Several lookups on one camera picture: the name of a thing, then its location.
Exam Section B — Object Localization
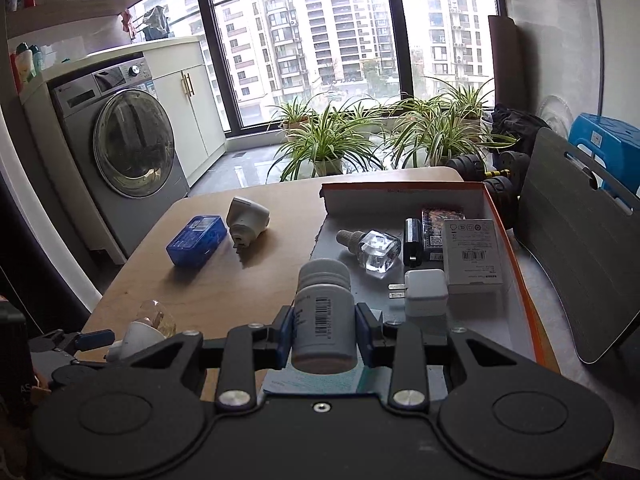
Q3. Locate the white plug-in device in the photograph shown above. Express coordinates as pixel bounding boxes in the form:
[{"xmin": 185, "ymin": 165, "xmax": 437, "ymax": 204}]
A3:
[{"xmin": 226, "ymin": 197, "xmax": 272, "ymax": 253}]

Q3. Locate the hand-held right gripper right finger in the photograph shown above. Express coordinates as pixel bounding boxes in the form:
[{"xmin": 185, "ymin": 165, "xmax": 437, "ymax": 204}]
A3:
[{"xmin": 354, "ymin": 302, "xmax": 518, "ymax": 408}]

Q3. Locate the orange-rimmed cardboard box tray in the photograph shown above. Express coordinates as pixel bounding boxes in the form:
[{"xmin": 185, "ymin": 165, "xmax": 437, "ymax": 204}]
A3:
[{"xmin": 310, "ymin": 181, "xmax": 561, "ymax": 402}]

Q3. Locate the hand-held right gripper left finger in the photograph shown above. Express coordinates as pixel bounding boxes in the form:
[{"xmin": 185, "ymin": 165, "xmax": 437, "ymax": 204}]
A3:
[{"xmin": 127, "ymin": 304, "xmax": 296, "ymax": 408}]

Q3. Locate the light bulb with white base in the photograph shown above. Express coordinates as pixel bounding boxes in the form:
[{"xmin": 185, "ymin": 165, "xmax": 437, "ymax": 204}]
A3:
[{"xmin": 106, "ymin": 299, "xmax": 177, "ymax": 362}]

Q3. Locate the potted spider plant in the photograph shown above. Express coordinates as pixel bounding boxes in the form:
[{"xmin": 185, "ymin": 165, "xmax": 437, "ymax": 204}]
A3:
[
  {"xmin": 344, "ymin": 94, "xmax": 397, "ymax": 142},
  {"xmin": 429, "ymin": 77, "xmax": 497, "ymax": 127},
  {"xmin": 266, "ymin": 105, "xmax": 382, "ymax": 182},
  {"xmin": 384, "ymin": 105, "xmax": 517, "ymax": 170},
  {"xmin": 269, "ymin": 97, "xmax": 322, "ymax": 137}
]

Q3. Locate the large window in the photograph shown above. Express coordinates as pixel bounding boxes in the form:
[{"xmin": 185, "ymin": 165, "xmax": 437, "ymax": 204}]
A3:
[{"xmin": 190, "ymin": 0, "xmax": 503, "ymax": 136}]

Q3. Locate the grey folding board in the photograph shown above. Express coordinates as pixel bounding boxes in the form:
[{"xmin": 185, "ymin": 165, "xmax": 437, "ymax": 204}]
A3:
[{"xmin": 515, "ymin": 127, "xmax": 640, "ymax": 366}]

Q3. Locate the black plug charger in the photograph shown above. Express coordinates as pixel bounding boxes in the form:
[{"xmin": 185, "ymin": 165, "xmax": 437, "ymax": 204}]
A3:
[{"xmin": 403, "ymin": 217, "xmax": 426, "ymax": 267}]

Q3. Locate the white cube charger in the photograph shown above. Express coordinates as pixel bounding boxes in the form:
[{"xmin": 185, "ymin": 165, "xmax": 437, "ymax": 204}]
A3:
[{"xmin": 387, "ymin": 268, "xmax": 448, "ymax": 317}]

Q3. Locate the teal cardboard box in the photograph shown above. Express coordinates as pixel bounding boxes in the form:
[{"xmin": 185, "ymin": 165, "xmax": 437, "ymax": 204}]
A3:
[{"xmin": 262, "ymin": 367, "xmax": 396, "ymax": 396}]

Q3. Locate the blue plastic stool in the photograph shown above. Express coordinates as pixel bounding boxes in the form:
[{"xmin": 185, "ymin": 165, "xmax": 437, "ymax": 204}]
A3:
[{"xmin": 567, "ymin": 114, "xmax": 640, "ymax": 207}]

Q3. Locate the black bag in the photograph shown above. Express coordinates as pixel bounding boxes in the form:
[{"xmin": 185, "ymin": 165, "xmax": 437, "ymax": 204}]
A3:
[{"xmin": 489, "ymin": 104, "xmax": 552, "ymax": 155}]

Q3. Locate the white fan guard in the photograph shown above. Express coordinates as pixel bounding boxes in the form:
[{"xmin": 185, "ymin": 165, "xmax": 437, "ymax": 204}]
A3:
[{"xmin": 539, "ymin": 94, "xmax": 574, "ymax": 137}]

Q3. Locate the black dumbbell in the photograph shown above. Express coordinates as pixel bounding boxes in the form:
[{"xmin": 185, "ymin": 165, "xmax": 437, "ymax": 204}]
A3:
[
  {"xmin": 481, "ymin": 176, "xmax": 521, "ymax": 229},
  {"xmin": 445, "ymin": 151, "xmax": 532, "ymax": 182}
]

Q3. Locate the white power adapter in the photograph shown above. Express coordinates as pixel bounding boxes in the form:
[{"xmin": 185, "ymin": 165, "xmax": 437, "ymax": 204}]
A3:
[{"xmin": 441, "ymin": 218, "xmax": 503, "ymax": 295}]

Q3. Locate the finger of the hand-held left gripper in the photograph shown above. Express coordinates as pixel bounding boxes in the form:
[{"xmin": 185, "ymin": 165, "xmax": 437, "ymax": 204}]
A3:
[
  {"xmin": 50, "ymin": 360, "xmax": 108, "ymax": 392},
  {"xmin": 27, "ymin": 329, "xmax": 116, "ymax": 357}
]

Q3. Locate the grey washing machine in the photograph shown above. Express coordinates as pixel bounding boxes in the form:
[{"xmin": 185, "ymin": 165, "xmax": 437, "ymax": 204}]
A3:
[{"xmin": 49, "ymin": 62, "xmax": 191, "ymax": 253}]

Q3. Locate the white pill bottle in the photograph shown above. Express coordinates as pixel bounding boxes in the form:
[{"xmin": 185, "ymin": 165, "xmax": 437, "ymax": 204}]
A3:
[{"xmin": 291, "ymin": 258, "xmax": 359, "ymax": 375}]

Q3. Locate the clear glass bottle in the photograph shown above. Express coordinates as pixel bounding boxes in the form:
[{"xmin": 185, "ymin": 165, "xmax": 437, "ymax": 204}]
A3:
[{"xmin": 336, "ymin": 229, "xmax": 402, "ymax": 274}]

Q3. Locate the hanging laundry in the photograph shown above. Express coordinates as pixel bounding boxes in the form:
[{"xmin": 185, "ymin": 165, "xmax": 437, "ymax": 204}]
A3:
[{"xmin": 141, "ymin": 5, "xmax": 172, "ymax": 42}]

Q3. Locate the playing card box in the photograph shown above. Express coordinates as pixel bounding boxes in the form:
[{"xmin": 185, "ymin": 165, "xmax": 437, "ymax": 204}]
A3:
[{"xmin": 421, "ymin": 206, "xmax": 466, "ymax": 262}]

